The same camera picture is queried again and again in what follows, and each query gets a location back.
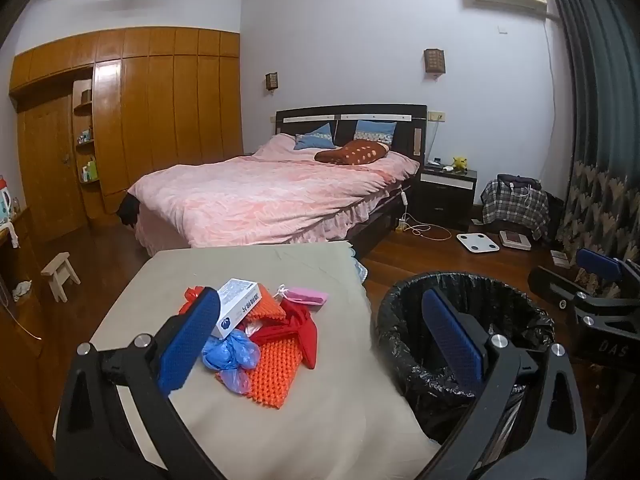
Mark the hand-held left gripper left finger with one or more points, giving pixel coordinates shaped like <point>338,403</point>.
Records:
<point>190,340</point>

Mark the dark bag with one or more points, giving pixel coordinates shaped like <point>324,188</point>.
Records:
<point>520,180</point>

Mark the small wall lamp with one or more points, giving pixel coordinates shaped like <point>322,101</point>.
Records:
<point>271,81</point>

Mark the white cardboard box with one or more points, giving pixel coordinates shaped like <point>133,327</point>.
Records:
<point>235,305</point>

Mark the light blue quilted pad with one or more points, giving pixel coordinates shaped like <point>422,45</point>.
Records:
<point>357,265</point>

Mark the scale with dark centre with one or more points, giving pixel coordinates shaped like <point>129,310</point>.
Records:
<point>515,239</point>

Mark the red plastic bag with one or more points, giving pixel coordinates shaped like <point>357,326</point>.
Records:
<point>192,297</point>
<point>305,332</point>

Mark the small white floor box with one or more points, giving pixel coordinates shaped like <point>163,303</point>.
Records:
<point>560,257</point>

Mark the white hanging towel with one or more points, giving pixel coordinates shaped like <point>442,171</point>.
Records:
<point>12,235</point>

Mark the green bottles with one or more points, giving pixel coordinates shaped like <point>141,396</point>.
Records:
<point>91,169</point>

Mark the wooden wardrobe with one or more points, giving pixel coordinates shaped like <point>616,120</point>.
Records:
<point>165,110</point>

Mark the trash bin with black bag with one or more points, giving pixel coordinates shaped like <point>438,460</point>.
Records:
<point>400,320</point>

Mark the pink blanket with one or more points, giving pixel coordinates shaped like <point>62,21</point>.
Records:
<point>250,190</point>

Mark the blue plastic shoe cover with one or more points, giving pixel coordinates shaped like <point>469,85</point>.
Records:
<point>230,355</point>

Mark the yellow plush toy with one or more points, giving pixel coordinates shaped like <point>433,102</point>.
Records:
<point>460,163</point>

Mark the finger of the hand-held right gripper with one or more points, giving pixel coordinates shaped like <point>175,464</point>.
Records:
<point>555,285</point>
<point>597,262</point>

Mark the blue pillow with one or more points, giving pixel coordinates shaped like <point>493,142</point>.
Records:
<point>317,137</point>
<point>375,130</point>

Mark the dark teal curtain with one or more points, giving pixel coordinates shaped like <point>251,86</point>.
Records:
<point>595,110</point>

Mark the large wall lamp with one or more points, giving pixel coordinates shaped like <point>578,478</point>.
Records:
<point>434,61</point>

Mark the crumpled white cloth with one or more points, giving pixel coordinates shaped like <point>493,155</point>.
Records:
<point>22,291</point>

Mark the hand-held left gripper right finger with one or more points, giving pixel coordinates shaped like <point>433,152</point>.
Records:
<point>452,340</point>

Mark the plaid cloth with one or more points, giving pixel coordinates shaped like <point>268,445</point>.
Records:
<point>515,205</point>

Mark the dark wooden bed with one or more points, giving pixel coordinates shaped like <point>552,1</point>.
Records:
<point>345,132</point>

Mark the small wooden stool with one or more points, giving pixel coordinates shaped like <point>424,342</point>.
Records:
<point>60,270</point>

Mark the orange foam mat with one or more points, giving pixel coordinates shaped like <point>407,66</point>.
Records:
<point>272,370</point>
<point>270,310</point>

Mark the brown dotted pillow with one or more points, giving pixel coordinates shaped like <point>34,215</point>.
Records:
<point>357,152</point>

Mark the dark nightstand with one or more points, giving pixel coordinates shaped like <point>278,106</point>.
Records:
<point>445,200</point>

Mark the black cloth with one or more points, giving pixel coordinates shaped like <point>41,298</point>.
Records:
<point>129,210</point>

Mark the white bathroom scale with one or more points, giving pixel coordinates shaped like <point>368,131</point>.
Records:
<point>477,242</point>

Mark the wall outlet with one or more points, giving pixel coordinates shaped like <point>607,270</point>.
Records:
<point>437,115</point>

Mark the small toiletry bottles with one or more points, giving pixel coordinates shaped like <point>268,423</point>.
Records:
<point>85,135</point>

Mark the wooden door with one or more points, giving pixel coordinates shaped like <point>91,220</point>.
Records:
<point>47,160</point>

